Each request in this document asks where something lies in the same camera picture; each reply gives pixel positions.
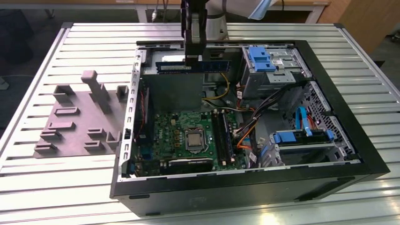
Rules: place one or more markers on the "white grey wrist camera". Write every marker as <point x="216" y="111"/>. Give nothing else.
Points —
<point x="196" y="30"/>

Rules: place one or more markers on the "wooden cabinet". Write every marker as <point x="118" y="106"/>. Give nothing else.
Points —
<point x="368" y="18"/>

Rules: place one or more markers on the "wooden bench white frame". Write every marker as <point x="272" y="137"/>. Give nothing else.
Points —
<point x="316" y="11"/>

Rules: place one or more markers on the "grey parts rack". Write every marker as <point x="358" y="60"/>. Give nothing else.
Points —
<point x="77" y="112"/>

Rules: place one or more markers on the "green motherboard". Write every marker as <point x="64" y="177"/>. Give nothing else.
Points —
<point x="165" y="122"/>

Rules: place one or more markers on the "hard disk in blue carrier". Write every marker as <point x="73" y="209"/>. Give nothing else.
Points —
<point x="285" y="137"/>

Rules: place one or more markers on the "metal disk bay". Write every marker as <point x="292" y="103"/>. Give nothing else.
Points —
<point x="305" y="145"/>

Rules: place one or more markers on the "blue plastic drive latch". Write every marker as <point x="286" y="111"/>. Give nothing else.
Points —
<point x="260" y="58"/>

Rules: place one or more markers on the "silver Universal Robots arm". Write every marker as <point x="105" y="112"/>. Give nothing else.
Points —
<point x="214" y="25"/>

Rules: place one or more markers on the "CPU socket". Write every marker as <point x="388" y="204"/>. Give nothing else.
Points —
<point x="193" y="129"/>

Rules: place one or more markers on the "metal drive cage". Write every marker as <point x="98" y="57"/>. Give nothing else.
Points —
<point x="281" y="77"/>

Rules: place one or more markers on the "grey power supply unit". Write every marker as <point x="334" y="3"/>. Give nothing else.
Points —
<point x="172" y="91"/>

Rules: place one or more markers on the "silver CPU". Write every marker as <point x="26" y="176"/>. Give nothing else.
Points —
<point x="193" y="140"/>

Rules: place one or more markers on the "black graphics card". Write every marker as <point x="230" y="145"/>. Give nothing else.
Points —
<point x="186" y="167"/>

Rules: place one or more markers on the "black open PC case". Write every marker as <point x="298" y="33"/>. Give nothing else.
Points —
<point x="218" y="197"/>

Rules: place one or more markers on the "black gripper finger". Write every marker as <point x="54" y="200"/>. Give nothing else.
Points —
<point x="194" y="50"/>

